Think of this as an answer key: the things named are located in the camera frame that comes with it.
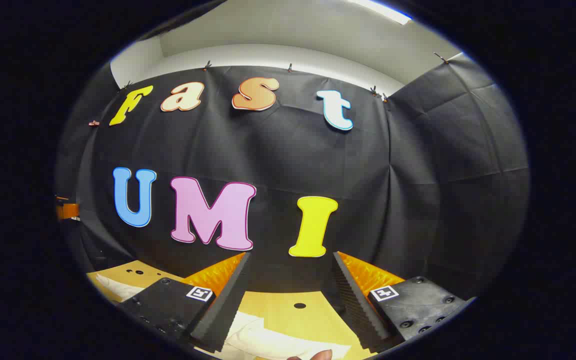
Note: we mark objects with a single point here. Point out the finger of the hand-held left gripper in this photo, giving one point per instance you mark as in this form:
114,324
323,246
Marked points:
68,211

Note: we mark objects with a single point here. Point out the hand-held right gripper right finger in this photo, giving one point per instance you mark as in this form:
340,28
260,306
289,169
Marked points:
353,305

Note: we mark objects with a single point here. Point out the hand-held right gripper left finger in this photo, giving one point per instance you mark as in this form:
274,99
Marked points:
228,310

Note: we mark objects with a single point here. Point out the white sweatshirt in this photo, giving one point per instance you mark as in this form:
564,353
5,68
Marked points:
268,342

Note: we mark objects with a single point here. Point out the copper cloth clip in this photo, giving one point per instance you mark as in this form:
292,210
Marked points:
94,123

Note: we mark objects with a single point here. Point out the black backdrop cloth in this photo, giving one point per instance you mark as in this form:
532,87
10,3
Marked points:
278,160

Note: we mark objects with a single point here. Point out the row of black backdrop clips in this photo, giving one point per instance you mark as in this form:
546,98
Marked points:
207,65

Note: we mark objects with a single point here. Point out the ceiling light strip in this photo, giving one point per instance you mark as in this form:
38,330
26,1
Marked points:
383,11

